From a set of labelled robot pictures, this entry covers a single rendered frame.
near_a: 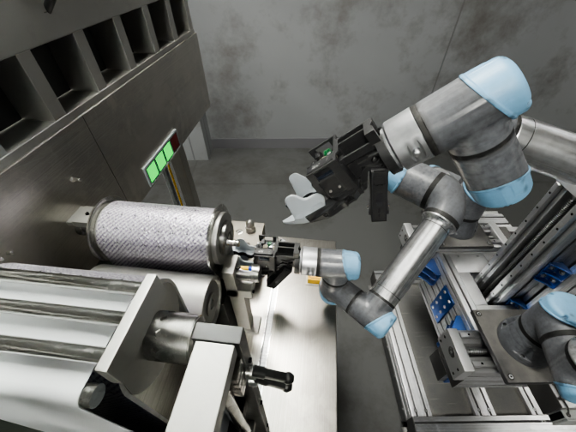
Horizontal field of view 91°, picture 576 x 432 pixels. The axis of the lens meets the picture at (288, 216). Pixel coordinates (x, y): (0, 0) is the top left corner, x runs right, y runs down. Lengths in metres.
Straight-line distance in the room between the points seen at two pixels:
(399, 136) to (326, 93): 2.69
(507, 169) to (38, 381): 0.56
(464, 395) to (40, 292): 1.65
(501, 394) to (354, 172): 1.54
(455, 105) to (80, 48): 0.74
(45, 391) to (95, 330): 0.06
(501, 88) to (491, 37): 3.02
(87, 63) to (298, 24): 2.24
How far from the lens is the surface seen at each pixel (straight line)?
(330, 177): 0.42
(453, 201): 0.86
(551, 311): 1.03
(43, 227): 0.73
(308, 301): 0.94
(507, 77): 0.41
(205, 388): 0.30
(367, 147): 0.42
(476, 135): 0.42
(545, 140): 0.62
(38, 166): 0.72
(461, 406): 1.73
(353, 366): 1.84
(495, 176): 0.46
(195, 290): 0.60
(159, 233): 0.63
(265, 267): 0.76
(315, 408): 0.84
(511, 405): 1.85
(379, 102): 3.23
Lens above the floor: 1.72
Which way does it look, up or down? 45 degrees down
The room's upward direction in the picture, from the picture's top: straight up
